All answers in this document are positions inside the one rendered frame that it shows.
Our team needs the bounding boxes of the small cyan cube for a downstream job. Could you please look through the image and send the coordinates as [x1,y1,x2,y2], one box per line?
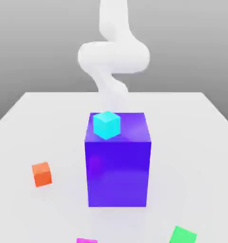
[92,111,121,140]

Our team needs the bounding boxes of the small orange cube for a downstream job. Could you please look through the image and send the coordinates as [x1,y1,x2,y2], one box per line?
[31,161,53,188]

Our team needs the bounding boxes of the small green cube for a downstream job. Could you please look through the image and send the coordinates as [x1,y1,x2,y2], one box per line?
[169,225,198,243]

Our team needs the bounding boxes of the large purple box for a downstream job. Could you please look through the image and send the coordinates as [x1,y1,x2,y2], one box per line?
[84,112,152,208]

